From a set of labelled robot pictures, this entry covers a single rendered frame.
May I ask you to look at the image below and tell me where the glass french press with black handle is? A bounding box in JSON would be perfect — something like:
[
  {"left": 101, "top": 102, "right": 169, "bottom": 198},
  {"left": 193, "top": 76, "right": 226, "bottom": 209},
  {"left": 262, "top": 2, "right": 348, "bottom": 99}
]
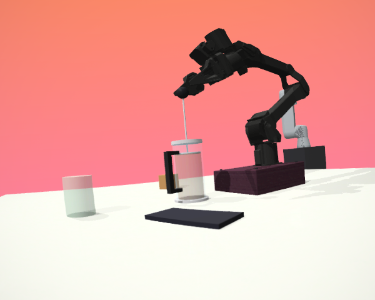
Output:
[{"left": 163, "top": 87, "right": 209, "bottom": 203}]

